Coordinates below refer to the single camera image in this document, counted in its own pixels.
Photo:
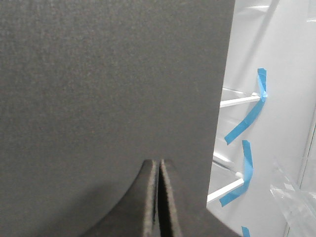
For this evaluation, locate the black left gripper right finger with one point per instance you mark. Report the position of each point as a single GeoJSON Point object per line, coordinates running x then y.
{"type": "Point", "coordinates": [179, 213]}

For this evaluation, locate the middle blue tape strip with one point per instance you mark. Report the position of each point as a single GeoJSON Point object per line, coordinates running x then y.
{"type": "Point", "coordinates": [247, 175]}

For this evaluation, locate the dark grey fridge door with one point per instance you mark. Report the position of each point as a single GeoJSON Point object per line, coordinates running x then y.
{"type": "Point", "coordinates": [89, 89]}

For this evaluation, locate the clear plastic fridge bin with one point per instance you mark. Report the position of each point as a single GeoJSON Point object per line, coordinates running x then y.
{"type": "Point", "coordinates": [293, 186]}

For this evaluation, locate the lower white fridge shelf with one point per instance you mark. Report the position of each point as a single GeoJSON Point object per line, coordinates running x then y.
{"type": "Point", "coordinates": [224, 177]}

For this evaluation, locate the upper white fridge shelf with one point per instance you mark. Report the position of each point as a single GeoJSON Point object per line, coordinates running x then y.
{"type": "Point", "coordinates": [231, 97]}

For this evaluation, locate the blue tape strip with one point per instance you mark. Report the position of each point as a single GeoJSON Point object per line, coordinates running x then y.
{"type": "Point", "coordinates": [245, 232]}
{"type": "Point", "coordinates": [254, 112]}
{"type": "Point", "coordinates": [247, 175]}

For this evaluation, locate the upper blue tape strip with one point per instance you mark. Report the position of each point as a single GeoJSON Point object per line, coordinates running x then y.
{"type": "Point", "coordinates": [254, 112]}

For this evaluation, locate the lower blue tape strip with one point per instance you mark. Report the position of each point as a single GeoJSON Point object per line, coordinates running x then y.
{"type": "Point", "coordinates": [245, 232]}

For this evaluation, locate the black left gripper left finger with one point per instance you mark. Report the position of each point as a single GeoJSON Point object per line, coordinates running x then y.
{"type": "Point", "coordinates": [134, 214]}

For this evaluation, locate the white fridge shelf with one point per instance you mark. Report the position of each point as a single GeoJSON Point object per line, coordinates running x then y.
{"type": "Point", "coordinates": [231, 97]}
{"type": "Point", "coordinates": [224, 177]}

